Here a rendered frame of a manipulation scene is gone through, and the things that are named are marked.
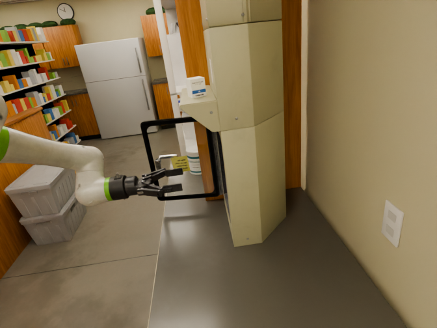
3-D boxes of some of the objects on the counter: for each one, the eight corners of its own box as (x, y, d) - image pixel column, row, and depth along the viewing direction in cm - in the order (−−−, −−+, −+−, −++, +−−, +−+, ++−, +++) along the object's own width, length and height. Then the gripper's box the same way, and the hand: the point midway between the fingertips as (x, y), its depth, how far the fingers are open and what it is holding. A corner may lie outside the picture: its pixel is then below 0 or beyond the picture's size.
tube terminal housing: (274, 195, 141) (267, 22, 110) (297, 237, 112) (297, 17, 80) (224, 203, 140) (203, 30, 109) (234, 247, 111) (208, 28, 79)
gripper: (118, 194, 99) (180, 185, 100) (131, 164, 121) (181, 157, 122) (123, 212, 102) (183, 203, 103) (134, 180, 125) (184, 173, 126)
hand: (179, 178), depth 113 cm, fingers open, 13 cm apart
